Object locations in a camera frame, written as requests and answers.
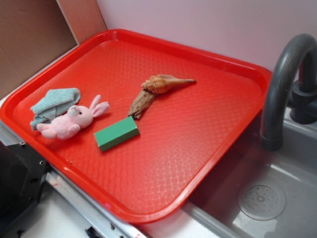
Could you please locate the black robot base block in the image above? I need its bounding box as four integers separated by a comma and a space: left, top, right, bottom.
0, 143, 48, 223

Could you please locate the brown spiral sea shell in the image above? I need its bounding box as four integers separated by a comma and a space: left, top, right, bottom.
141, 74, 197, 94

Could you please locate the brown driftwood piece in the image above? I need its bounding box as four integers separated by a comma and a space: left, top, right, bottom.
128, 89, 156, 119

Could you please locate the green rectangular block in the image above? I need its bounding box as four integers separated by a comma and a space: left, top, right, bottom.
94, 116, 140, 151

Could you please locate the red plastic tray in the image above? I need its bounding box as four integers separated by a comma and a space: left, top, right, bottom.
0, 29, 271, 224

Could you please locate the pink plush bunny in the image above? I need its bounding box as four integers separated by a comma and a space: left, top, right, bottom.
36, 95, 109, 140

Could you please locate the light blue folded cloth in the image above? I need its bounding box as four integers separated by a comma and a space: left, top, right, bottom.
30, 88, 81, 130

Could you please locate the grey plastic sink basin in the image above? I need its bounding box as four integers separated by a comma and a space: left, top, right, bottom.
183, 117, 317, 238

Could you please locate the round sink drain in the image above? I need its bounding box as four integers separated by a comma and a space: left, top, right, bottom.
237, 181, 286, 221

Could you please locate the grey curved faucet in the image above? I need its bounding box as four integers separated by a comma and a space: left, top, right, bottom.
260, 34, 317, 151

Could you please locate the brown cardboard panel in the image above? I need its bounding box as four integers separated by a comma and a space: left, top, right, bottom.
0, 0, 106, 98

